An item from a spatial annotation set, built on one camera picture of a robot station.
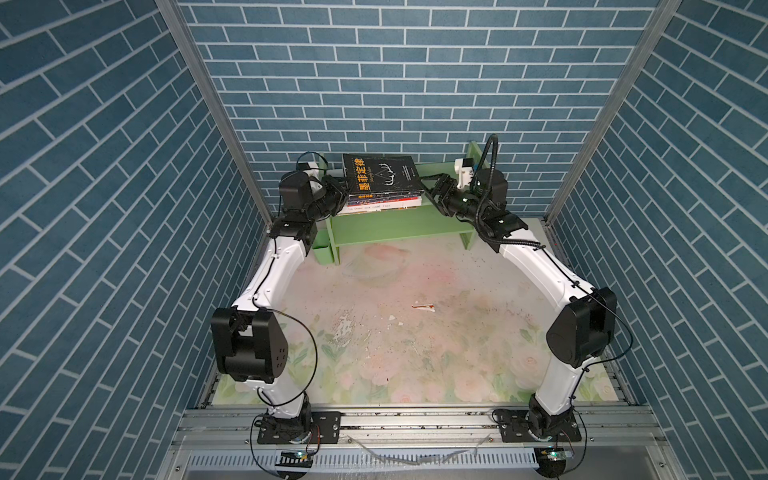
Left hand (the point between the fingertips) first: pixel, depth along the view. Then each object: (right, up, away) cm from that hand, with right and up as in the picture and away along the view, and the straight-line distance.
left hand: (358, 178), depth 77 cm
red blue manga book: (+6, -5, +4) cm, 9 cm away
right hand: (+16, -1, -1) cm, 16 cm away
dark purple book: (+6, -5, +2) cm, 8 cm away
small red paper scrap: (+21, -37, +19) cm, 47 cm away
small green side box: (-15, -19, +23) cm, 33 cm away
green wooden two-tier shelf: (0, -12, +17) cm, 21 cm away
